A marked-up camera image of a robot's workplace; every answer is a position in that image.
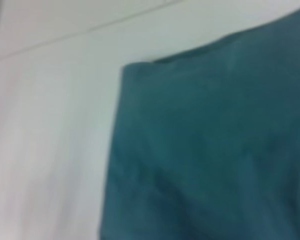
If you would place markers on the teal t-shirt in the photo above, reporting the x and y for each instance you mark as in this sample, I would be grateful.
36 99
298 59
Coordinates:
210 150

